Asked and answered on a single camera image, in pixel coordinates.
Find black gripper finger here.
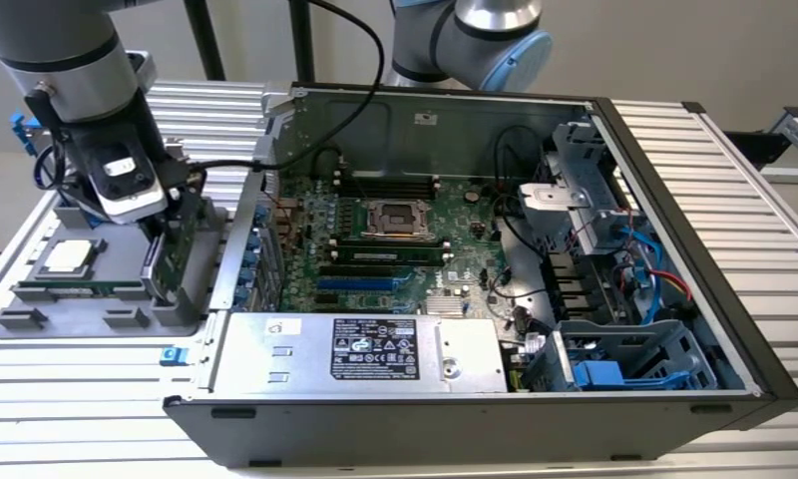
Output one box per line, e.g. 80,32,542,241
161,157,208,236
58,168,113,225

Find Nvidia Quadro graphics card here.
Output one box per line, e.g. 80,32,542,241
138,139,214,305

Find silver CPU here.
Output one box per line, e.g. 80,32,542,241
44,239,105,273

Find hard disk in blue carrier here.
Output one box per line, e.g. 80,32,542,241
9,113,112,229

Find grey parts rack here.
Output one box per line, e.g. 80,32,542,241
0,159,234,340

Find green RAM stick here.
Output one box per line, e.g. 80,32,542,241
23,281,148,295

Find black stand pole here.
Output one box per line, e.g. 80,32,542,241
288,0,316,85
184,0,228,82

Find metal locking lever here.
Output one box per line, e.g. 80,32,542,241
336,157,369,201

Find long black expansion slot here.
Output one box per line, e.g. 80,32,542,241
317,263,400,277

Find CPU socket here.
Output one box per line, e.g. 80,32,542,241
358,197,433,239

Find dark RAM stick white label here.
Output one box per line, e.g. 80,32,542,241
336,246,450,265

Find blue expansion slot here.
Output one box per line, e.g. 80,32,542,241
318,276,400,293

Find metal socket cover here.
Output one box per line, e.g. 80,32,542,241
361,198,433,238

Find silver power supply unit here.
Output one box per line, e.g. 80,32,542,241
209,311,510,395

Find green motherboard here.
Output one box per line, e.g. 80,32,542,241
276,177,553,325

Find silver heat sink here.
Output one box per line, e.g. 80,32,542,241
426,294,466,316

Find silver metal drive cage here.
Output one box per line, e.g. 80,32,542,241
514,121,644,255

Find black grey PC case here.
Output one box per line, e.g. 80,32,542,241
162,82,798,470

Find grey disk bay cage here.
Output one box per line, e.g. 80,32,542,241
524,318,721,394

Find blue disk bay latch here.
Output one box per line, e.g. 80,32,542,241
570,359,625,391

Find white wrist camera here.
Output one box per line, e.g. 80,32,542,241
124,48,160,96
82,142,169,226

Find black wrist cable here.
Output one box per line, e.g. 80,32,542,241
24,82,72,194

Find thick black cable loop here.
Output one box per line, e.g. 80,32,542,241
312,144,345,176

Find thin black wire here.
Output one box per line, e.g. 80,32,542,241
493,124,548,194

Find blue wire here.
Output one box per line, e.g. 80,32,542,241
616,223,664,323

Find red wire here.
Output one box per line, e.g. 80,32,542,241
649,268,694,300

